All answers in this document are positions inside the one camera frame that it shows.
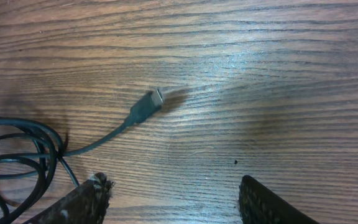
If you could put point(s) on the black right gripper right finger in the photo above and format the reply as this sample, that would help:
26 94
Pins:
259 205

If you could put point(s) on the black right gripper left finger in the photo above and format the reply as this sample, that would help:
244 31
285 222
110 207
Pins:
86 204

